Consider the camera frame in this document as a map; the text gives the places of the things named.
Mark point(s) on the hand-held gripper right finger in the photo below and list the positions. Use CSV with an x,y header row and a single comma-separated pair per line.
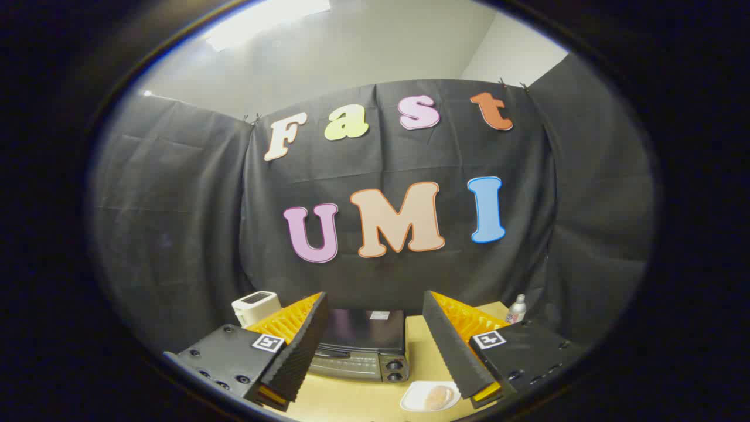
x,y
454,351

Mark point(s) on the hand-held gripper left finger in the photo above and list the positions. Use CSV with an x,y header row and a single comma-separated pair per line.
x,y
302,351

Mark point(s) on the round bread food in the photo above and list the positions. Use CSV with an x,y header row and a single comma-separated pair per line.
x,y
438,398

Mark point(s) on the black toaster oven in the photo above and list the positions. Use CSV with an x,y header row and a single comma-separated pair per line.
x,y
363,343

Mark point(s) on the white toaster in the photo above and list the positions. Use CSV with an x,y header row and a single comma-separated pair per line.
x,y
255,306

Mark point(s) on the white plate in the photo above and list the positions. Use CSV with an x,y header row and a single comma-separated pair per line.
x,y
413,398

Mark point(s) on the small white bottle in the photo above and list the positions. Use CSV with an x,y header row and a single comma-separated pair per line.
x,y
517,309

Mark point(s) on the black backdrop cloth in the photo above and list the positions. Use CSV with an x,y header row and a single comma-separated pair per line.
x,y
375,234

